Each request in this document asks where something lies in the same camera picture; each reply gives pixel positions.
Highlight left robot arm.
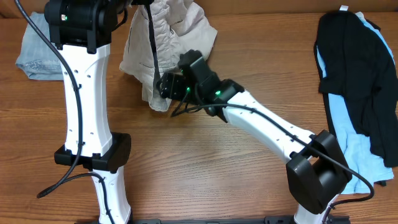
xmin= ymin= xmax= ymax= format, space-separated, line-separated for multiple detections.
xmin=45 ymin=0 xmax=151 ymax=223

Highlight light blue garment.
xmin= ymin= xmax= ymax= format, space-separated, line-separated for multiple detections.
xmin=315 ymin=11 xmax=395 ymax=195

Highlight folded light blue jeans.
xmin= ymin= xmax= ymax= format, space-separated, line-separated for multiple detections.
xmin=16 ymin=24 xmax=63 ymax=81

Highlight black garment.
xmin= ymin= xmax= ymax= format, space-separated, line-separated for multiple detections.
xmin=313 ymin=10 xmax=398 ymax=187

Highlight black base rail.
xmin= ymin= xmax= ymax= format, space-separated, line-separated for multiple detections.
xmin=75 ymin=215 xmax=351 ymax=224

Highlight white garment tag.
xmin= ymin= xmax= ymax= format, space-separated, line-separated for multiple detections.
xmin=339 ymin=5 xmax=349 ymax=11

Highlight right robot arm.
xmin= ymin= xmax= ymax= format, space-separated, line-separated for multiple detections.
xmin=156 ymin=50 xmax=352 ymax=223

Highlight beige khaki shorts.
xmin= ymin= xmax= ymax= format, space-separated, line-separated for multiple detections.
xmin=119 ymin=0 xmax=218 ymax=112

